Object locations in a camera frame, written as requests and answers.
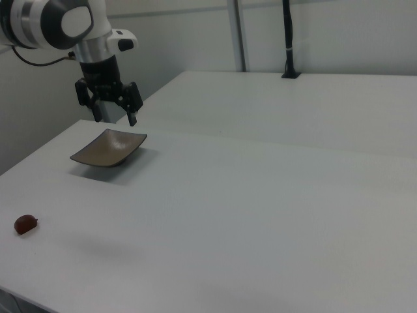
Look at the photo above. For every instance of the square brown ceramic plate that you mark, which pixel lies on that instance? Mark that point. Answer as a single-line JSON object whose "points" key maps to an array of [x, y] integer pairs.
{"points": [[104, 150]]}

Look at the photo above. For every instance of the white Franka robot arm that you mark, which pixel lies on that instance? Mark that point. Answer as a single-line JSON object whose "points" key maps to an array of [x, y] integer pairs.
{"points": [[49, 23]]}

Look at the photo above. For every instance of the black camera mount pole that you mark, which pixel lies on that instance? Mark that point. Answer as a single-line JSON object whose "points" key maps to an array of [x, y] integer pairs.
{"points": [[288, 32]]}

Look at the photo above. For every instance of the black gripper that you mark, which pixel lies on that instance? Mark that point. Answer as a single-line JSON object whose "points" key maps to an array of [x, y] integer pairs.
{"points": [[99, 76]]}

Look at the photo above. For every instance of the grey metal frame post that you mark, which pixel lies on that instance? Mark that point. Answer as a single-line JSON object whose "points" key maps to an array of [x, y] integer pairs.
{"points": [[105, 113], [238, 36]]}

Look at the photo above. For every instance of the small dark red food item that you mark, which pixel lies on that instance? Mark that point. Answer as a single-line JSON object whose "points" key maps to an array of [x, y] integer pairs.
{"points": [[24, 224]]}

